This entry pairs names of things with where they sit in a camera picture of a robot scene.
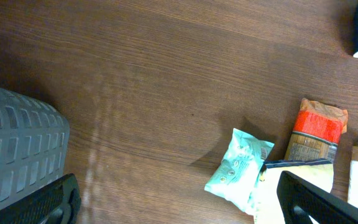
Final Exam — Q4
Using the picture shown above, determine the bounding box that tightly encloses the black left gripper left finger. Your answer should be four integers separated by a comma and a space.
0, 174, 81, 224

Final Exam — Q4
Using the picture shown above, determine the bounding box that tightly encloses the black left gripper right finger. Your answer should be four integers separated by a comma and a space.
277, 171, 358, 224

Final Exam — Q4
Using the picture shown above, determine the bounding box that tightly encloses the cream and blue chip bag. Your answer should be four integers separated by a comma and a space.
252, 157, 335, 224

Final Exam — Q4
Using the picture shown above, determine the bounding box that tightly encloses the teal crinkled wipes packet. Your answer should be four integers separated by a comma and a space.
204, 128, 274, 215

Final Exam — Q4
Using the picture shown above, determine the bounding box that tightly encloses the orange and tan snack package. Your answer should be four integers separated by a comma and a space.
285, 98, 349, 162

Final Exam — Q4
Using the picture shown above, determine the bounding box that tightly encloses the grey plastic mesh basket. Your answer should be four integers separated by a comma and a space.
0, 88, 70, 210

